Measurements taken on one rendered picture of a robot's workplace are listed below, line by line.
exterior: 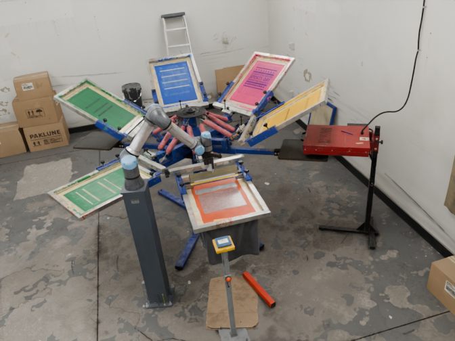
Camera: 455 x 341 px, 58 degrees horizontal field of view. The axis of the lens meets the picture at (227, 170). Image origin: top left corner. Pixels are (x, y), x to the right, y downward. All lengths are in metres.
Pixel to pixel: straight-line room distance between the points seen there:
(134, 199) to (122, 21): 4.42
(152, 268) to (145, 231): 0.40
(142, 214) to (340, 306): 1.83
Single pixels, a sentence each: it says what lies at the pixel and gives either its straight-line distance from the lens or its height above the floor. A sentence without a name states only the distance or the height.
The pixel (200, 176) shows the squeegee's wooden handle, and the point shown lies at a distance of 3.42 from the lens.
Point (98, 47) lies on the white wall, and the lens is 7.23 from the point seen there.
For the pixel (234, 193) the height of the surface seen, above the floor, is 0.96.
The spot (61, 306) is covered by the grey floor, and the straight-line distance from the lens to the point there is 4.21.
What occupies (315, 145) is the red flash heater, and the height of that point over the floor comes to 1.10.
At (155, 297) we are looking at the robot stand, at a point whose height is 0.09.
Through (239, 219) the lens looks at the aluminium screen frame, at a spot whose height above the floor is 0.99.
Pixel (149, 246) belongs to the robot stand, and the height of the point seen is 0.66.
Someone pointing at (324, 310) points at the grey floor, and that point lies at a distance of 3.73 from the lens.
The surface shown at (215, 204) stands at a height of 0.96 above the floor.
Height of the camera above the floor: 2.80
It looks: 30 degrees down
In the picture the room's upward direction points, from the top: 6 degrees counter-clockwise
